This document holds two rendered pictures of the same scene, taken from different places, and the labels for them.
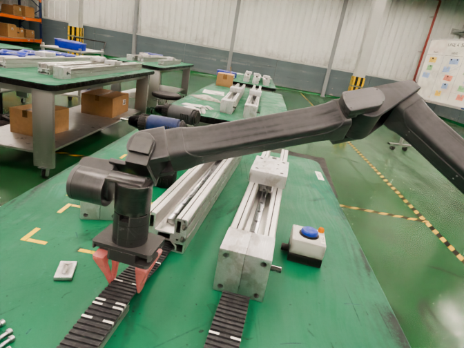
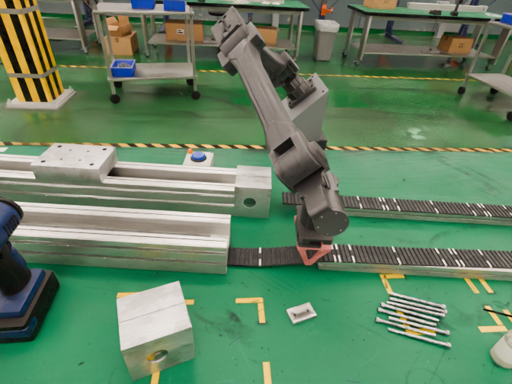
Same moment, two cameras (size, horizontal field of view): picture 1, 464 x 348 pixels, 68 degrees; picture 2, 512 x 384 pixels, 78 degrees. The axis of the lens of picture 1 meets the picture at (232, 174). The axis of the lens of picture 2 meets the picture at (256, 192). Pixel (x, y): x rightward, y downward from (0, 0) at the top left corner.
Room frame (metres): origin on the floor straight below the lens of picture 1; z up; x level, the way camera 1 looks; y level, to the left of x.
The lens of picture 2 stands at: (0.69, 0.61, 1.32)
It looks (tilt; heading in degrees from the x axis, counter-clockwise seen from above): 36 degrees down; 262
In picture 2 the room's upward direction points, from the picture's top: 4 degrees clockwise
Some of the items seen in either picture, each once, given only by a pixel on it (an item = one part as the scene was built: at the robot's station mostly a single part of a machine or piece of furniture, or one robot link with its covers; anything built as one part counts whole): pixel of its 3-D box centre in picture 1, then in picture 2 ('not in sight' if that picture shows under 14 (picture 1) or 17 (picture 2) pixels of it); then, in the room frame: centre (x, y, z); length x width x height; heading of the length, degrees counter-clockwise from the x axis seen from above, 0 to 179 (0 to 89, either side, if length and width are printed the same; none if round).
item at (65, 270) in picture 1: (65, 270); (301, 313); (0.54, 0.28, 0.78); 0.05 x 0.03 x 0.01; 15
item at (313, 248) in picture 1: (302, 244); (198, 168); (0.75, -0.20, 0.81); 0.10 x 0.08 x 0.06; 82
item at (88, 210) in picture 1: (107, 194); (155, 322); (0.80, 0.30, 0.83); 0.11 x 0.10 x 0.10; 107
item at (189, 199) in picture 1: (209, 176); (43, 232); (1.07, 0.07, 0.82); 0.80 x 0.10 x 0.09; 172
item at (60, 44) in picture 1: (75, 73); not in sight; (5.32, 2.61, 0.50); 1.03 x 0.55 x 1.01; 3
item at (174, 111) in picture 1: (171, 133); not in sight; (1.28, 0.25, 0.89); 0.20 x 0.08 x 0.22; 75
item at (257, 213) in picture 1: (266, 189); (84, 182); (1.04, -0.12, 0.82); 0.80 x 0.10 x 0.09; 172
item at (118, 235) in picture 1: (130, 228); (315, 214); (0.50, 0.15, 0.92); 0.10 x 0.07 x 0.07; 82
